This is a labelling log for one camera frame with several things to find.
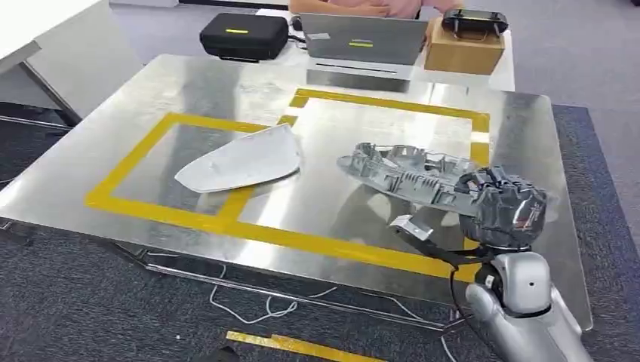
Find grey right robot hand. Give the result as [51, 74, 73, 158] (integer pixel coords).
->
[454, 166, 549, 250]

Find grey cast metal part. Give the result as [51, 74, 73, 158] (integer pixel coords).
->
[336, 142, 482, 219]

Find brown cardboard box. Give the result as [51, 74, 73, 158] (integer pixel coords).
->
[423, 17, 506, 76]

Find black handheld controller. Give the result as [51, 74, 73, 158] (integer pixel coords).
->
[442, 8, 510, 42]

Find grey laptop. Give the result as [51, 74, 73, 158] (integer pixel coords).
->
[299, 13, 430, 66]

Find person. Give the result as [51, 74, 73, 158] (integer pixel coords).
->
[288, 0, 464, 20]

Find yellow floor tape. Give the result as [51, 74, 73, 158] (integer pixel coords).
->
[225, 330, 387, 362]

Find white plastic cover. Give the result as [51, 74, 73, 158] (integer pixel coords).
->
[174, 123, 303, 195]

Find black zip case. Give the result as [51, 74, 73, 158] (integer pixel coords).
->
[198, 12, 291, 64]

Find black robot foot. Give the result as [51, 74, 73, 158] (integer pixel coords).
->
[199, 345, 242, 362]

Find white desk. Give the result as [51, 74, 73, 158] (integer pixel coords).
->
[0, 0, 103, 127]

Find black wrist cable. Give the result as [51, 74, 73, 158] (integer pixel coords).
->
[392, 227, 501, 345]

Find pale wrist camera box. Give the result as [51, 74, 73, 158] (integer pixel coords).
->
[389, 214, 435, 242]

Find white floor cable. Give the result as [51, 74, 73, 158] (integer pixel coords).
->
[208, 262, 342, 327]
[358, 288, 460, 362]

